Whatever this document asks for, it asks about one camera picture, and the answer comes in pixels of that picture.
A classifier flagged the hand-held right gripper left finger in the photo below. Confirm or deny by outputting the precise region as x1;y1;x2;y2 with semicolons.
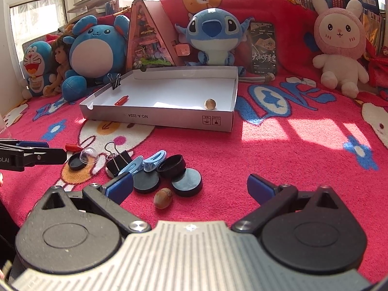
39;173;152;234

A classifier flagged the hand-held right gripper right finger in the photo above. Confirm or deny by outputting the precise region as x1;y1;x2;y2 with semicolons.
231;173;343;234

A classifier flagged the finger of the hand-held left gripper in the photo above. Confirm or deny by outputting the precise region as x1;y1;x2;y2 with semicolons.
23;147;67;166
0;139;49;149

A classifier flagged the black binder clip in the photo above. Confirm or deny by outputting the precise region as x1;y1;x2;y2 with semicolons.
107;73;122;90
105;142;134;177

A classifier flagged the light blue plastic clip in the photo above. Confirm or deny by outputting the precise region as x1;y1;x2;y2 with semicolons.
118;155;144;176
143;150;167;172

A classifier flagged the black round disc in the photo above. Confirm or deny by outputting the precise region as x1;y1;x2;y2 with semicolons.
133;171;161;194
171;169;203;197

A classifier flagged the black shallow cap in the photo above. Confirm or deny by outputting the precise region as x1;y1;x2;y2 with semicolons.
68;154;88;171

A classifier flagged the clear plastic dome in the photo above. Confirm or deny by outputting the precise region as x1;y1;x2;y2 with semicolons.
79;147;99;166

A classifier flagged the brown hazelnut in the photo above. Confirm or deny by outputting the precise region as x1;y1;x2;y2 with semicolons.
153;188;174;210

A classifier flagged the black hollow round cap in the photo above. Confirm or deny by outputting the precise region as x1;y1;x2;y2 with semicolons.
158;154;186;179

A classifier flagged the white cardboard box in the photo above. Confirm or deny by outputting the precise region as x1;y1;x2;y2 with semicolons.
79;66;239;133

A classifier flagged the pink cartoon printed blanket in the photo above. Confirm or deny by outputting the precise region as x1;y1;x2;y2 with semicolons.
0;70;388;284

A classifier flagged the blue robot cat plush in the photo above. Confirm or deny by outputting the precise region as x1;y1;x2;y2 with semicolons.
21;41;57;99

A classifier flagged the brown haired doll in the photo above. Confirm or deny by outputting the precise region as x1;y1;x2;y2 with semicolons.
45;35;73;96

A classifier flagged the blue round mouse plush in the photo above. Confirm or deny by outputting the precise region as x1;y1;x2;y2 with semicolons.
61;15;131;102

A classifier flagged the triangular miniature house display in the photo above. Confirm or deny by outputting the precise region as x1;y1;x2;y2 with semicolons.
124;0;178;73

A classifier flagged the small pink cube toy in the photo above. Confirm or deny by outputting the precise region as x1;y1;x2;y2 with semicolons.
173;43;191;57

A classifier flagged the stack of papers and books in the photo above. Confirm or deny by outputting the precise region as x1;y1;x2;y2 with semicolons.
67;0;122;16

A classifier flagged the blue alien plush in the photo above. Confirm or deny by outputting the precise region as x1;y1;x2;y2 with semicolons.
174;8;252;76

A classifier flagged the pink hooded bunny plush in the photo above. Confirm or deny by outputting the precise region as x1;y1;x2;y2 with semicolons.
312;0;370;99

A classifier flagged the red crumpled cloth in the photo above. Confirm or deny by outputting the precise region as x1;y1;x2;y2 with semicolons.
364;39;388;89

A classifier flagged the grey cord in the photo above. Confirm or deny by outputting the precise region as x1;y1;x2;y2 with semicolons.
238;74;275;84

